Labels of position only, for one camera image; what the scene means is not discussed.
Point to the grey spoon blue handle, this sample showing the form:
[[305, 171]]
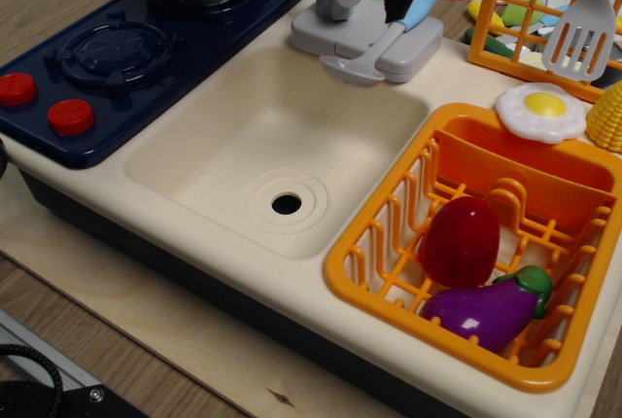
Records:
[[361, 71]]

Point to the grey toy faucet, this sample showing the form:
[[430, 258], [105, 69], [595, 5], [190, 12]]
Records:
[[346, 28]]

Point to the green toy cucumber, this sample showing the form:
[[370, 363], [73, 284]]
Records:
[[491, 45]]

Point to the light green toy food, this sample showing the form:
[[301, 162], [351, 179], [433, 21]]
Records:
[[514, 14]]

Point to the orange utensil holder rack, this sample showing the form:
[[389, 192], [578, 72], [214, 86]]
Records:
[[528, 42]]

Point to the grey slotted spatula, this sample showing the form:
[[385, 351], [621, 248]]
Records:
[[579, 46]]

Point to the navy blue toy stove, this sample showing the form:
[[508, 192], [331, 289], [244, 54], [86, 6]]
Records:
[[131, 60]]

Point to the toy fried egg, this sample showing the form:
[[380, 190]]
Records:
[[542, 112]]

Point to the cream toy kitchen sink unit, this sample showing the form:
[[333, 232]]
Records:
[[240, 190]]

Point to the yellow toy corn cob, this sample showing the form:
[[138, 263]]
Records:
[[604, 120]]

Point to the red stove knob right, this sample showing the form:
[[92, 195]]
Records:
[[71, 117]]

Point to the red stove knob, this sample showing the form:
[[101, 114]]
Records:
[[17, 89], [71, 117]]

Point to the red toy pepper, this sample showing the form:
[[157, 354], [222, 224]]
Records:
[[460, 247]]

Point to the orange dish rack basket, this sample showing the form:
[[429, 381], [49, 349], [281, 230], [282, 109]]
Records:
[[559, 208]]

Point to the red stove knob left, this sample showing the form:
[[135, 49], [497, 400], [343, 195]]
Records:
[[17, 89]]

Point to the purple toy eggplant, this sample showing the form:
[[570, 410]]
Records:
[[494, 314]]

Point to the black bracket with screw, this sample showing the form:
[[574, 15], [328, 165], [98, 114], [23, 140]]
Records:
[[96, 402]]

